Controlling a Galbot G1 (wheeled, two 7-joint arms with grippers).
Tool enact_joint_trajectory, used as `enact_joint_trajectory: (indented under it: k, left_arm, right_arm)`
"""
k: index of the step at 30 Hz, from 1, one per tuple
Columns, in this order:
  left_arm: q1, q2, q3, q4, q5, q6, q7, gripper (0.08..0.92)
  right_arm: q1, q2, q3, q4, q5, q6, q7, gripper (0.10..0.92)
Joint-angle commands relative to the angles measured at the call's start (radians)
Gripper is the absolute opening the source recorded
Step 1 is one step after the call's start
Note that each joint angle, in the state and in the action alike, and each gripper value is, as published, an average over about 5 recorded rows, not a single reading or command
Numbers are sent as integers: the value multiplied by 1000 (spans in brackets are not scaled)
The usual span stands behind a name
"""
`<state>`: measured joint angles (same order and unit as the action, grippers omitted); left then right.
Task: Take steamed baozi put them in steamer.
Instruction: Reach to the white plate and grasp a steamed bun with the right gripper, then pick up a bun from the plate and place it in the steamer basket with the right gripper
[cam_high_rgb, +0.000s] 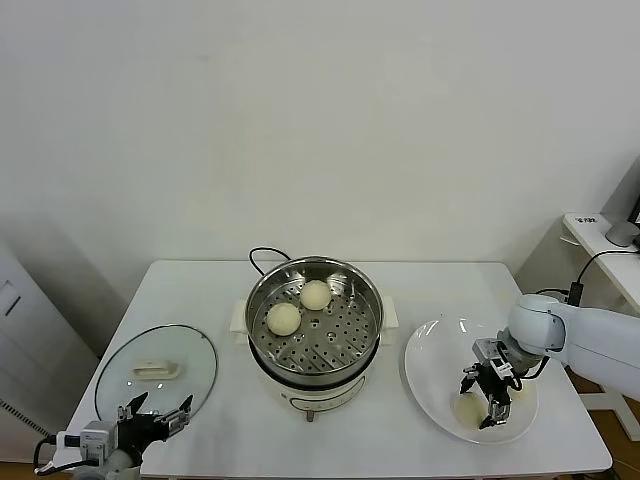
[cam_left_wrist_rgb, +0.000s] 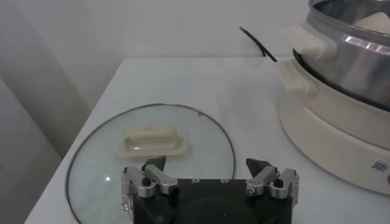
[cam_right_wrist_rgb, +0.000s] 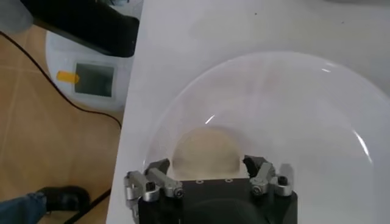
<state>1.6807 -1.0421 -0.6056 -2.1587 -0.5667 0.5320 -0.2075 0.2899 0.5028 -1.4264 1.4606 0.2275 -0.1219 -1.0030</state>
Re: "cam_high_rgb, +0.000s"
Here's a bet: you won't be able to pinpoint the black cooker power cord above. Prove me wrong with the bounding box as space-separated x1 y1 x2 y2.
248 246 295 277

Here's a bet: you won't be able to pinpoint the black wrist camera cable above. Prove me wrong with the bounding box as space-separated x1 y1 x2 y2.
514 352 552 386
31 436 101 476

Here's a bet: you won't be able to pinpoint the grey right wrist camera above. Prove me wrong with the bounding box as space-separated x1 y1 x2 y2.
473 338 507 362

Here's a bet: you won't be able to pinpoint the white electric cooker base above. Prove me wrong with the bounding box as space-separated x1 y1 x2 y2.
228 294 401 424

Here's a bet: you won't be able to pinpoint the black left wrist camera cable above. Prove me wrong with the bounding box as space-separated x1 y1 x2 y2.
31 436 101 476

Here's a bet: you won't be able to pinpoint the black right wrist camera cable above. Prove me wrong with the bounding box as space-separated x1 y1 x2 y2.
514 352 552 386

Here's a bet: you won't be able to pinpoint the white cabinet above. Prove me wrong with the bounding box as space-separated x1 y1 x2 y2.
0 239 101 442

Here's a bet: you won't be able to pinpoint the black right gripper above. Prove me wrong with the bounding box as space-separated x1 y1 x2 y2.
458 360 517 432

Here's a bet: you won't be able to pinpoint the white round plate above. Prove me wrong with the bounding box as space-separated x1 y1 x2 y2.
403 315 540 445

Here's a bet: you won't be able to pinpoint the stainless steel steamer basket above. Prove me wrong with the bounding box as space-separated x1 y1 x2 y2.
245 256 385 378

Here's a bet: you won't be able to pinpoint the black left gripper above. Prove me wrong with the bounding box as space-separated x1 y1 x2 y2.
117 391 195 454

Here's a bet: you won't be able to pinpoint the round glass pot lid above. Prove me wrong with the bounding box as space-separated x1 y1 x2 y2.
93 324 220 434

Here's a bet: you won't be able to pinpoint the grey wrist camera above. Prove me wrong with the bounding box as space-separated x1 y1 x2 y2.
473 338 507 362
55 420 118 464

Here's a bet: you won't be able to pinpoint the grey monitor stand base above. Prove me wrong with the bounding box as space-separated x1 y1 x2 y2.
604 219 635 248

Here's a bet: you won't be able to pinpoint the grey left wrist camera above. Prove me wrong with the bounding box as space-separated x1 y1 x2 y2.
55 420 118 464

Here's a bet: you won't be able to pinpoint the black power adapter cable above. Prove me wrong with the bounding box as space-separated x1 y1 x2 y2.
534 249 640 306

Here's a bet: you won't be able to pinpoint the white side desk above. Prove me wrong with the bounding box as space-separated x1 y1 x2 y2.
558 212 640 427

